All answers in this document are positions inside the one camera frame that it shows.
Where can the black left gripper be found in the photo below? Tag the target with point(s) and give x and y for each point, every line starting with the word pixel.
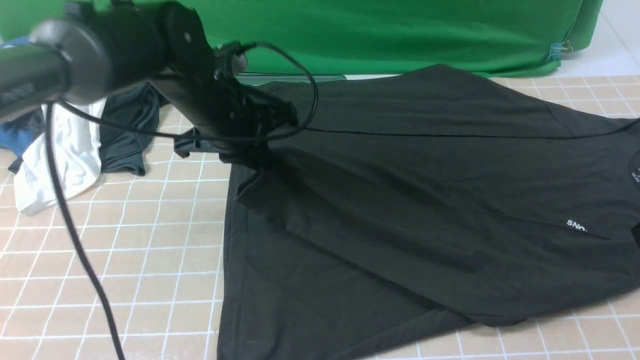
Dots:
pixel 200 81

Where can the dark gray long-sleeve shirt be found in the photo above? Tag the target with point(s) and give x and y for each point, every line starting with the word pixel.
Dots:
pixel 423 203

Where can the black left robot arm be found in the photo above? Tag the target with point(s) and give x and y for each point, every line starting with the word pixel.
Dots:
pixel 89 54

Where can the white shirt in pile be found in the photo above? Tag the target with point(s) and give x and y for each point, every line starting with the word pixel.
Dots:
pixel 76 145

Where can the gray metal bar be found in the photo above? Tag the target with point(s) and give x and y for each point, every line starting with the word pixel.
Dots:
pixel 262 79

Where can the beige grid-pattern table mat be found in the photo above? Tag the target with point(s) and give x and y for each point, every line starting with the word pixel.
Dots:
pixel 156 244

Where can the green backdrop cloth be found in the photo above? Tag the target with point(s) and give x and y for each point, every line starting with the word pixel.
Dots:
pixel 503 38

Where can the blue garment in pile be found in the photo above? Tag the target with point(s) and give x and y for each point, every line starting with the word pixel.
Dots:
pixel 19 133

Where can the blue binder clip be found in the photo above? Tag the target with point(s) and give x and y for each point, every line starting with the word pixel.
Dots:
pixel 558 50

